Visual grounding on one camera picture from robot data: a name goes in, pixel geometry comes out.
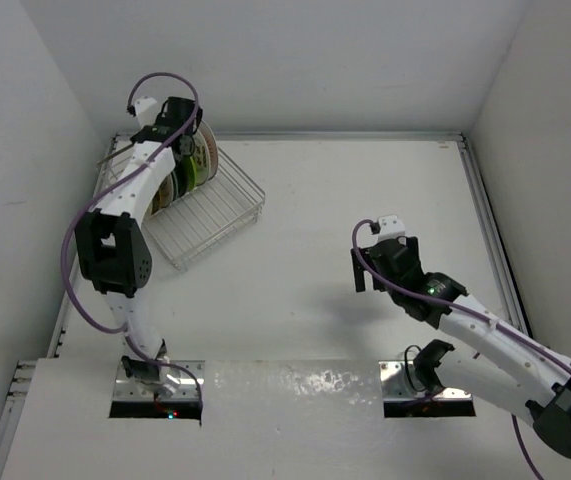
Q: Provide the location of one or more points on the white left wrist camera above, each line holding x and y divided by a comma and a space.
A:
146, 109

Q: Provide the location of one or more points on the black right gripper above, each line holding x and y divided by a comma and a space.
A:
359, 275

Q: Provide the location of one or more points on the black plate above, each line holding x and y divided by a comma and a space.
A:
180, 181

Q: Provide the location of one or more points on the metal base plate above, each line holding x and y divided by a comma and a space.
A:
399, 384
172, 385

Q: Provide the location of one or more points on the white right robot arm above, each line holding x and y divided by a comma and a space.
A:
526, 379

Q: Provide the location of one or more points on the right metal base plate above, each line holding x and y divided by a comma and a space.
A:
399, 384

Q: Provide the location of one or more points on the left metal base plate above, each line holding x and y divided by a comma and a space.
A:
172, 385

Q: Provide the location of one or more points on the white plate orange sunburst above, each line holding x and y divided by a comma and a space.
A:
206, 131

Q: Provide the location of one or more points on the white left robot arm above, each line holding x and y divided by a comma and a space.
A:
169, 160

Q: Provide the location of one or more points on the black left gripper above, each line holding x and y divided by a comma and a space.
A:
157, 123

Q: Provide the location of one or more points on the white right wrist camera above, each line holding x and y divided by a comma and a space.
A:
389, 226

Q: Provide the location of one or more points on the wire dish rack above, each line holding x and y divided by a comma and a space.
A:
203, 220

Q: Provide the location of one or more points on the lime green plate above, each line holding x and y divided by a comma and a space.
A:
190, 171

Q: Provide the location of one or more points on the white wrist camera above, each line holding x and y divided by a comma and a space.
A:
389, 226
146, 109

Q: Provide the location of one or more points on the cream plate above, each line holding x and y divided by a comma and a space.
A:
163, 196

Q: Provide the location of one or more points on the white front cover panel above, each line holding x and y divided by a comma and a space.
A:
261, 420

